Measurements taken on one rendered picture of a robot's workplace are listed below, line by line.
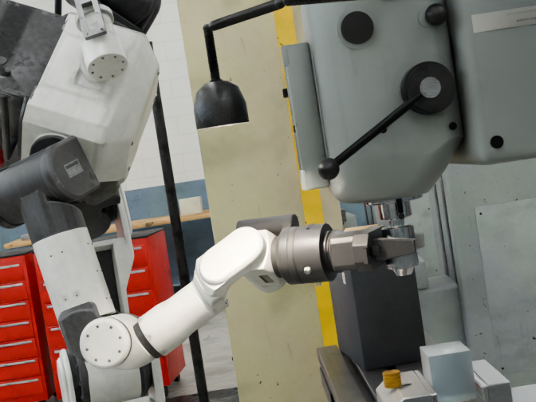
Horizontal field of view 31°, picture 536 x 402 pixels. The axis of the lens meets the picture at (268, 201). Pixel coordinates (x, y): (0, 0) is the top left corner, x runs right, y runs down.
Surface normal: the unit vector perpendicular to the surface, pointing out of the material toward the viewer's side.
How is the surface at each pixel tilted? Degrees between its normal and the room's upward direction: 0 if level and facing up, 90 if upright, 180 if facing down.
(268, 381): 90
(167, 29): 90
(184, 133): 90
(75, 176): 76
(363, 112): 90
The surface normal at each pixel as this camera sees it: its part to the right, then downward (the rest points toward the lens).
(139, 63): 0.81, -0.17
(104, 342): -0.12, -0.06
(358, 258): -0.37, 0.11
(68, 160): 0.85, -0.35
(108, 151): 0.55, 0.72
